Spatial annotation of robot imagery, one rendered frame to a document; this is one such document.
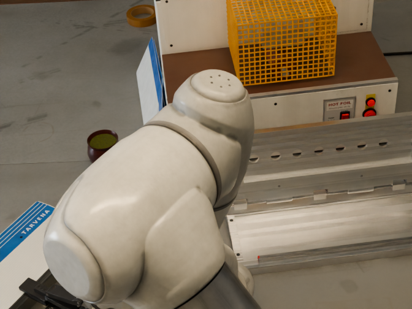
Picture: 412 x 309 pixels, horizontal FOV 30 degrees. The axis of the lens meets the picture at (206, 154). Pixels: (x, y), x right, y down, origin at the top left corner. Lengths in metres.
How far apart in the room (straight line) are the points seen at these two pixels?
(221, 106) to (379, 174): 0.94
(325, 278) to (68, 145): 0.78
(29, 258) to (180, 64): 0.63
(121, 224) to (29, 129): 1.35
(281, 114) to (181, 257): 1.06
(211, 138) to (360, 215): 0.91
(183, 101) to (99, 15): 1.70
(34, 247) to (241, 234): 0.45
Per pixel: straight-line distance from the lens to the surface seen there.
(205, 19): 1.94
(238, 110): 0.91
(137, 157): 0.85
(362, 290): 1.65
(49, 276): 1.68
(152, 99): 2.05
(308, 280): 1.66
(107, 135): 1.89
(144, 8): 2.56
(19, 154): 2.06
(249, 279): 1.49
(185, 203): 0.84
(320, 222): 1.74
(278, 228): 1.73
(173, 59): 1.96
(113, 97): 2.19
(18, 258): 1.65
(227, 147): 0.91
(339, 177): 1.77
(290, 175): 1.75
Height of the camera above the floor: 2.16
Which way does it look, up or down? 40 degrees down
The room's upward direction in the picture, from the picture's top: 5 degrees counter-clockwise
